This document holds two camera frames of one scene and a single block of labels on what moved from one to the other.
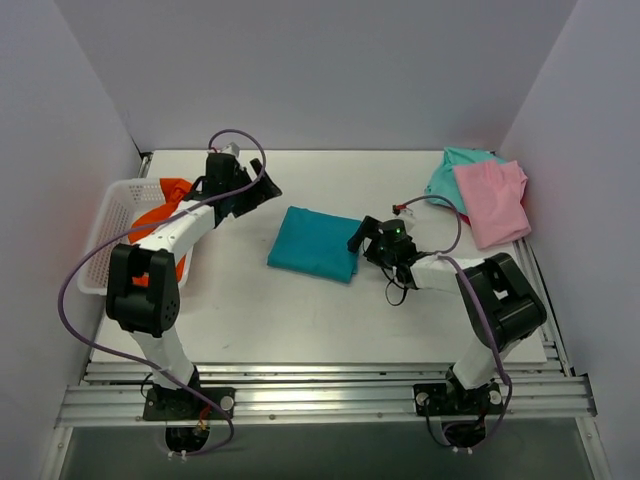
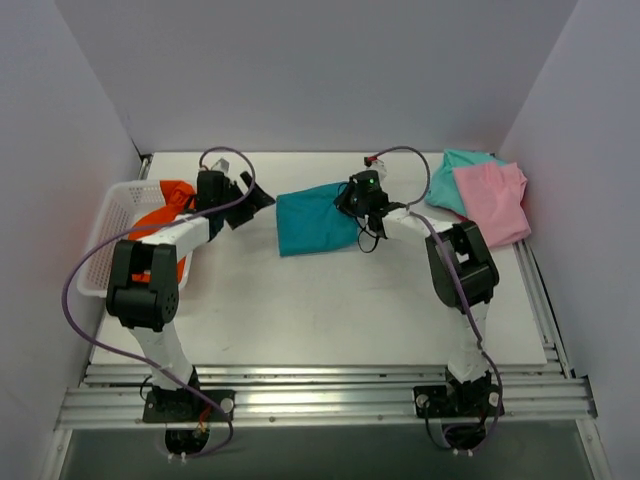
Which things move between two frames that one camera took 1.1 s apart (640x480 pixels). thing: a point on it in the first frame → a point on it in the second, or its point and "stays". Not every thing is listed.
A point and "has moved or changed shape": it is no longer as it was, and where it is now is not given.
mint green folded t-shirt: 444,182 stays
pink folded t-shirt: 493,192 stays
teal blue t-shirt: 315,242 has moved or changed shape
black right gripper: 373,242 → 347,198
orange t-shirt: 174,189 stays
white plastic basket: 120,204 stays
